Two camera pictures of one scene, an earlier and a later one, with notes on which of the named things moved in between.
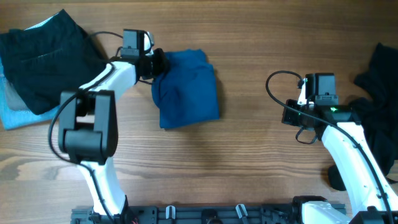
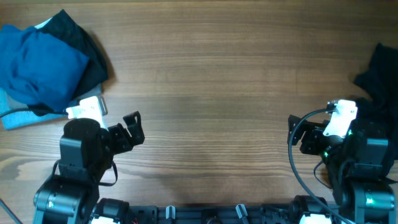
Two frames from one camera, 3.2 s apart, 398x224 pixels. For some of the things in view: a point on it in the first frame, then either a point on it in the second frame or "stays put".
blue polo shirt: [186, 91] → [36, 70]
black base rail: [255, 214] stays put
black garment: [377, 111] stays put
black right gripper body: [288, 112] → [308, 137]
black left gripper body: [158, 63] → [123, 137]
